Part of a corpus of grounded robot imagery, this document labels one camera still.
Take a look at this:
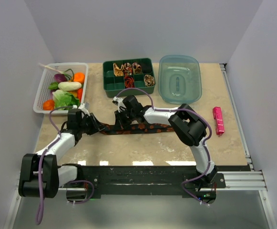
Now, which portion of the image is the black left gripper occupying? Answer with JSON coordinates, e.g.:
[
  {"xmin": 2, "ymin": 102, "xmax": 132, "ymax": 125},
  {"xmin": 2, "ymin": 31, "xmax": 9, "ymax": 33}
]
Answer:
[{"xmin": 79, "ymin": 113, "xmax": 105, "ymax": 135}]

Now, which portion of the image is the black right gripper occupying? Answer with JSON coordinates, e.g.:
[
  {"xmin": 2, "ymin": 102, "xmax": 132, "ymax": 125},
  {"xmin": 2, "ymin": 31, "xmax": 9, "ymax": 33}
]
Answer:
[{"xmin": 114, "ymin": 108, "xmax": 135, "ymax": 131}]

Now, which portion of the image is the black orange floral tie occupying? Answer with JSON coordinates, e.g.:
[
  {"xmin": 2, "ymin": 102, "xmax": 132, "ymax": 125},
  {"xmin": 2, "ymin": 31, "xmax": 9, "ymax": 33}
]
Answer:
[{"xmin": 100, "ymin": 123, "xmax": 174, "ymax": 135}]

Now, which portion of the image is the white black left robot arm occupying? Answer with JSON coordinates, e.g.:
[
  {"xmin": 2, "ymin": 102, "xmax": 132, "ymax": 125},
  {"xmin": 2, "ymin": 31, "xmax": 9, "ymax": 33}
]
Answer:
[{"xmin": 18, "ymin": 108, "xmax": 105, "ymax": 198}]

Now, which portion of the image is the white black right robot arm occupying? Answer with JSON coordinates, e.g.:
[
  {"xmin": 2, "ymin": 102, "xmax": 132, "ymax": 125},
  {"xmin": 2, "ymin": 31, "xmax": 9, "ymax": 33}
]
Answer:
[{"xmin": 113, "ymin": 95, "xmax": 217, "ymax": 187}]

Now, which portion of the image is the green toy lettuce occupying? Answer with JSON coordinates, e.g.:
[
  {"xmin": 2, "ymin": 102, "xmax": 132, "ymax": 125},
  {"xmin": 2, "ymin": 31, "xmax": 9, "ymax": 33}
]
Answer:
[{"xmin": 52, "ymin": 90, "xmax": 81, "ymax": 108}]

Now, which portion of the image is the orange navy striped rolled tie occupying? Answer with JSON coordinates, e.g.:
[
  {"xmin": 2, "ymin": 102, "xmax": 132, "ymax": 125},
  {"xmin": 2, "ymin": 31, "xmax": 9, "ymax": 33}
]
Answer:
[{"xmin": 124, "ymin": 75, "xmax": 135, "ymax": 88}]

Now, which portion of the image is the orange toy fruit lower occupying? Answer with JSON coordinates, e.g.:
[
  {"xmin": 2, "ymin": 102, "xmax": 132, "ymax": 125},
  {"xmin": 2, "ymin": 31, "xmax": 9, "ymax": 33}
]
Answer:
[{"xmin": 42, "ymin": 99, "xmax": 55, "ymax": 111}]

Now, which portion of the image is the orange toy fruit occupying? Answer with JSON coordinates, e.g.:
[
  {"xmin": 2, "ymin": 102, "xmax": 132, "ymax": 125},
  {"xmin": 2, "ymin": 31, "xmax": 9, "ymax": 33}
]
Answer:
[
  {"xmin": 42, "ymin": 99, "xmax": 55, "ymax": 111},
  {"xmin": 73, "ymin": 73, "xmax": 85, "ymax": 84}
]

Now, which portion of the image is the white toy radish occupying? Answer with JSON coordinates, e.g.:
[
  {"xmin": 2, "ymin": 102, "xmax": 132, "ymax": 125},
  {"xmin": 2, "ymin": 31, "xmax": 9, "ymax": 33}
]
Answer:
[{"xmin": 58, "ymin": 82, "xmax": 82, "ymax": 91}]

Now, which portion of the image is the green divided organizer box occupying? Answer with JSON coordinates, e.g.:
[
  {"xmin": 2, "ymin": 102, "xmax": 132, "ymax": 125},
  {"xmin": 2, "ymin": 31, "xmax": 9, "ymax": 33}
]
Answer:
[{"xmin": 103, "ymin": 58, "xmax": 156, "ymax": 98}]

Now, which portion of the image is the white plastic basket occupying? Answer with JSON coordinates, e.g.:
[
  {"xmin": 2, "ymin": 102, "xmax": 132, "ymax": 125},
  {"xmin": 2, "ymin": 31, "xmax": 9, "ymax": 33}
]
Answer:
[{"xmin": 33, "ymin": 62, "xmax": 89, "ymax": 115}]

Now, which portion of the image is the orange toy fruit upper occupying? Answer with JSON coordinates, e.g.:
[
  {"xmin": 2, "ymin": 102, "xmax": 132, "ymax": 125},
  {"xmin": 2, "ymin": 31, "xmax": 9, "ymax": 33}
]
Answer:
[{"xmin": 73, "ymin": 73, "xmax": 85, "ymax": 84}]

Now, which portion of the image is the cream brown floral rolled tie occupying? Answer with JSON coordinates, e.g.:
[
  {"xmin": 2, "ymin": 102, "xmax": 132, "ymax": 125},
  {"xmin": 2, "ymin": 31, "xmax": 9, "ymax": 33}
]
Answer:
[{"xmin": 144, "ymin": 74, "xmax": 155, "ymax": 87}]

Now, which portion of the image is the beige rolled tie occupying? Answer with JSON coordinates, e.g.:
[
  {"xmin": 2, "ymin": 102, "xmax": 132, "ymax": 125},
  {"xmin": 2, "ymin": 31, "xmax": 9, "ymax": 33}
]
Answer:
[{"xmin": 113, "ymin": 62, "xmax": 124, "ymax": 77}]

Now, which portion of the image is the multicolour patterned rolled tie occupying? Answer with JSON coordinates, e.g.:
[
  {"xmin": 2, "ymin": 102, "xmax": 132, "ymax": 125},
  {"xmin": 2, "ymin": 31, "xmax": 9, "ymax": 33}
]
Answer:
[{"xmin": 122, "ymin": 62, "xmax": 133, "ymax": 75}]

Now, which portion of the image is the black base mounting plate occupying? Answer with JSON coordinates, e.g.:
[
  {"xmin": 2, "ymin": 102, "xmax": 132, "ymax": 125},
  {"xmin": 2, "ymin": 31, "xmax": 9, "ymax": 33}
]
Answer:
[{"xmin": 61, "ymin": 166, "xmax": 226, "ymax": 203}]

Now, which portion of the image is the purple toy turnip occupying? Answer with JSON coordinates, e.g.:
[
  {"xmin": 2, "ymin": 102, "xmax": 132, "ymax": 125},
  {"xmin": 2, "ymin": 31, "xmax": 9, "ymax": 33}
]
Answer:
[{"xmin": 54, "ymin": 73, "xmax": 67, "ymax": 83}]

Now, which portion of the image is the clear blue plastic tub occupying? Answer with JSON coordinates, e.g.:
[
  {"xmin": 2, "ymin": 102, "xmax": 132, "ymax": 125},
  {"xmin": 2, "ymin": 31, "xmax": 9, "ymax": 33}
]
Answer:
[{"xmin": 158, "ymin": 55, "xmax": 202, "ymax": 104}]

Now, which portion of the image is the pink rectangular box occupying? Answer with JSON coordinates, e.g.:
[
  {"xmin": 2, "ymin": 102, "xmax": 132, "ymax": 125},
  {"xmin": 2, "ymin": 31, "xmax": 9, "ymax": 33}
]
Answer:
[{"xmin": 213, "ymin": 106, "xmax": 225, "ymax": 136}]

